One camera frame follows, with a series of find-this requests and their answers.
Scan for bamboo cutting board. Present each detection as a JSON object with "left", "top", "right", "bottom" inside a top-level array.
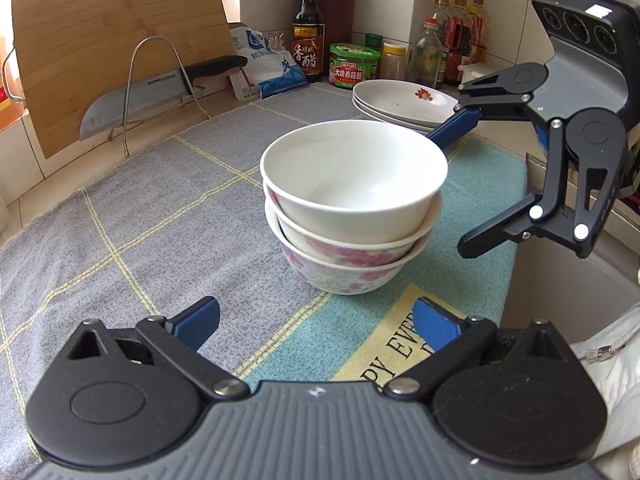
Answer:
[{"left": 11, "top": 0, "right": 239, "bottom": 159}]

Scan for white blue salt bag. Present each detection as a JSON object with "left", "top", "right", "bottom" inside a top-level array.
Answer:
[{"left": 229, "top": 26, "right": 311, "bottom": 103}]

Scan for dark vinegar bottle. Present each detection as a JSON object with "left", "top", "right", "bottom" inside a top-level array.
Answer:
[{"left": 291, "top": 0, "right": 326, "bottom": 84}]

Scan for person's white clothing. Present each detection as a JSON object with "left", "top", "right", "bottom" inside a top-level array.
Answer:
[{"left": 569, "top": 309, "right": 640, "bottom": 480}]

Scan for grey checked towel mat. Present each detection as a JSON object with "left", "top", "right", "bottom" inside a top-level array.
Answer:
[{"left": 0, "top": 82, "right": 531, "bottom": 463}]

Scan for red label sauce bottle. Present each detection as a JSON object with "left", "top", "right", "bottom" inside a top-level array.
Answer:
[{"left": 446, "top": 0, "right": 474, "bottom": 87}]

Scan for metal wire rack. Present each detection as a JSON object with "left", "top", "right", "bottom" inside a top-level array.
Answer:
[{"left": 107, "top": 36, "right": 212, "bottom": 157}]

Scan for yellow lid spice jar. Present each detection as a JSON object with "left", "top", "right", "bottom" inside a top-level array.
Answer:
[{"left": 381, "top": 42, "right": 409, "bottom": 81}]

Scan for white bowl pink flowers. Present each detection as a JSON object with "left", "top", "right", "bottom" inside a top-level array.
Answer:
[
  {"left": 279, "top": 235, "right": 429, "bottom": 295},
  {"left": 264, "top": 192, "right": 444, "bottom": 267}
]

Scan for plain white bowl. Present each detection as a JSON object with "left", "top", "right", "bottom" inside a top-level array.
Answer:
[{"left": 260, "top": 121, "right": 449, "bottom": 246}]

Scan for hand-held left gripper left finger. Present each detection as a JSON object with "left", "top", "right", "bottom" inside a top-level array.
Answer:
[{"left": 67, "top": 296, "right": 251, "bottom": 403}]

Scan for dark red knife block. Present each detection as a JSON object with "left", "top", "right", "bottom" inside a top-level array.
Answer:
[{"left": 315, "top": 0, "right": 357, "bottom": 57}]

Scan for yellow cap oil bottle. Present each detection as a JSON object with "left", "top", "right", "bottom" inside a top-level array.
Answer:
[
  {"left": 432, "top": 0, "right": 452, "bottom": 31},
  {"left": 470, "top": 0, "right": 489, "bottom": 66}
]

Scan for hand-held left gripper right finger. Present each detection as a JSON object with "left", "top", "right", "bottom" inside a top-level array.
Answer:
[{"left": 382, "top": 296, "right": 568, "bottom": 403}]

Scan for small white box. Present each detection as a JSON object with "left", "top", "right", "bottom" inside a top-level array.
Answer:
[{"left": 459, "top": 62, "right": 489, "bottom": 87}]

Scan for stained white plate fruit print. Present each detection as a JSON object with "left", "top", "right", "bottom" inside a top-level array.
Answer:
[{"left": 352, "top": 79, "right": 459, "bottom": 122}]

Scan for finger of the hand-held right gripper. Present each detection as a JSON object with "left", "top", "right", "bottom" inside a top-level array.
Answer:
[
  {"left": 426, "top": 67, "right": 551, "bottom": 149},
  {"left": 457, "top": 119, "right": 622, "bottom": 260}
]

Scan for black handled kitchen knife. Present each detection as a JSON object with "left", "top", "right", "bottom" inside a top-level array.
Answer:
[{"left": 79, "top": 56, "right": 249, "bottom": 142}]

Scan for green lid sauce jar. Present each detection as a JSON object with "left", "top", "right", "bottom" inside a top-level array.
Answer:
[{"left": 328, "top": 43, "right": 381, "bottom": 92}]

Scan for red cap glass bottle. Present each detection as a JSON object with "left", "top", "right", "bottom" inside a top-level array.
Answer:
[{"left": 410, "top": 17, "right": 444, "bottom": 89}]

